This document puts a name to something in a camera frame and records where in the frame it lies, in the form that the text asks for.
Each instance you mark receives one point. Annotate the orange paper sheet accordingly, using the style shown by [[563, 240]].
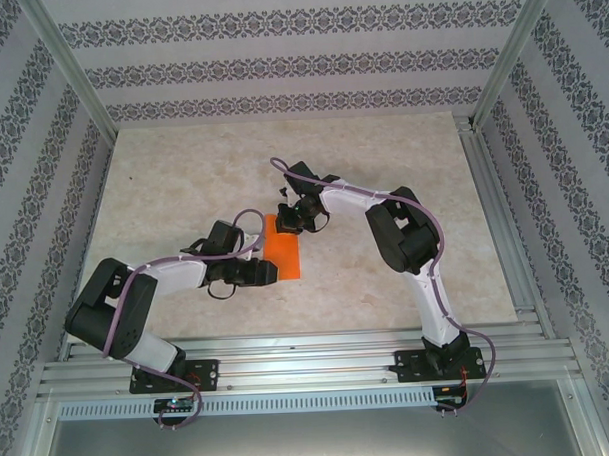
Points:
[[285, 253]]

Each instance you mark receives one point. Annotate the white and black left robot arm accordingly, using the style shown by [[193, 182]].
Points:
[[181, 275]]

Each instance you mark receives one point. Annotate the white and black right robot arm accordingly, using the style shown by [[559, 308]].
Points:
[[353, 203]]

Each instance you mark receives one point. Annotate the grey metal panel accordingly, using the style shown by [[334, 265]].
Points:
[[312, 443]]

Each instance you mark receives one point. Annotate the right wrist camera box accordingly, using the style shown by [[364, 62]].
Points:
[[283, 192]]

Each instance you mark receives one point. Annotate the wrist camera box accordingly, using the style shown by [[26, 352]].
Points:
[[254, 238], [283, 192]]

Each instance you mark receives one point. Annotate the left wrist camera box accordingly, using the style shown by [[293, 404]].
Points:
[[254, 238]]

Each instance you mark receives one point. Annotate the aluminium mounting rail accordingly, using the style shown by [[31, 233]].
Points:
[[309, 363]]

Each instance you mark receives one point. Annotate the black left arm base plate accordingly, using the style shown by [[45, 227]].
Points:
[[209, 371]]

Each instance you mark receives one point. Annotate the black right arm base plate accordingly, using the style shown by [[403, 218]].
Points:
[[407, 367]]

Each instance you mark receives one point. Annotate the aluminium side rail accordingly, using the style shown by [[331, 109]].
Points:
[[489, 181]]

